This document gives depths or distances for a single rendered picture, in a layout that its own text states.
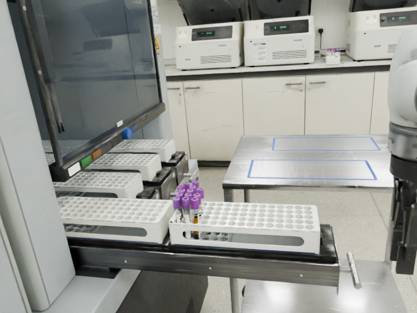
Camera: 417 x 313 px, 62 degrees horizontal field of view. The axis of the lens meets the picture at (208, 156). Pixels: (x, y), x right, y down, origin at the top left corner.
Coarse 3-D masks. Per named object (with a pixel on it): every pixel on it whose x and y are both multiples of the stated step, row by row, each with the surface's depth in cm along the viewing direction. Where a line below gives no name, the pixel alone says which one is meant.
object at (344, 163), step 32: (256, 160) 111; (288, 160) 109; (320, 160) 107; (352, 160) 105; (384, 160) 104; (224, 192) 99; (384, 192) 89; (256, 288) 133; (288, 288) 132; (320, 288) 131; (352, 288) 129; (384, 288) 128
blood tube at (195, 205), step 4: (192, 200) 67; (196, 200) 67; (192, 204) 68; (196, 204) 68; (192, 208) 68; (196, 208) 68; (192, 212) 69; (196, 212) 68; (192, 216) 69; (196, 216) 69; (196, 220) 69; (196, 232) 70; (196, 236) 71
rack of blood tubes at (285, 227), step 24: (216, 216) 72; (240, 216) 71; (264, 216) 70; (288, 216) 70; (312, 216) 69; (192, 240) 70; (216, 240) 70; (240, 240) 73; (264, 240) 72; (288, 240) 71; (312, 240) 65
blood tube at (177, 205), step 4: (176, 200) 68; (180, 200) 69; (176, 204) 68; (180, 204) 69; (176, 208) 69; (180, 208) 69; (176, 212) 69; (180, 212) 70; (176, 216) 70; (180, 216) 70; (176, 220) 70; (180, 220) 70
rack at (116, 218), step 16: (64, 208) 80; (80, 208) 80; (96, 208) 80; (112, 208) 79; (128, 208) 78; (144, 208) 77; (160, 208) 77; (64, 224) 81; (80, 224) 80; (96, 224) 74; (112, 224) 73; (128, 224) 73; (144, 224) 72; (160, 224) 72; (144, 240) 73; (160, 240) 73
